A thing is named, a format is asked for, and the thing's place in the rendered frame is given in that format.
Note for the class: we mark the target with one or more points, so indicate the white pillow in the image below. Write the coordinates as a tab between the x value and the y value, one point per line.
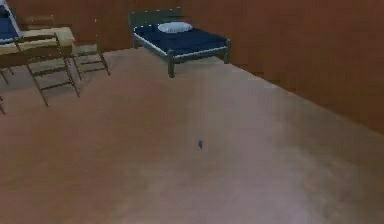
174	27

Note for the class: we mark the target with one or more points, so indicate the small dark floor object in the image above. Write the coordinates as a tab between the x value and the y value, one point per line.
200	144

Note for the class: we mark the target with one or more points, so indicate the brown wooden chair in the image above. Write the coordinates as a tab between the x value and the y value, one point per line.
88	56
50	61

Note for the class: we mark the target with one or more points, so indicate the tan wooden table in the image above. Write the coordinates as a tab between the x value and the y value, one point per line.
43	40

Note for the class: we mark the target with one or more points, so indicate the open blue laptop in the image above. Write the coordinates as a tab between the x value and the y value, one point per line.
7	30

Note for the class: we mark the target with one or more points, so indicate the blue bed with green frame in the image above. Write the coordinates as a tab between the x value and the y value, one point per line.
186	41

